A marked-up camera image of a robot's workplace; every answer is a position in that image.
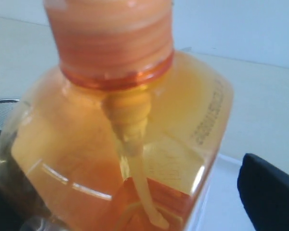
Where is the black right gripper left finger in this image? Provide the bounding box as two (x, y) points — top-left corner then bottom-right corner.
(0, 163), (53, 231)

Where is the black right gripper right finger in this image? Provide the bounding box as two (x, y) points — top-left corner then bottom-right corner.
(237, 154), (289, 231)

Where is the steel mesh strainer basket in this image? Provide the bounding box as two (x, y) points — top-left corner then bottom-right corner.
(0, 96), (22, 167)

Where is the orange pump soap bottle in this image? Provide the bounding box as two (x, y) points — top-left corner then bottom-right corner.
(0, 0), (233, 231)

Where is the white plastic tray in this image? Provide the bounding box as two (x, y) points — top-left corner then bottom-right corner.
(185, 154), (254, 231)

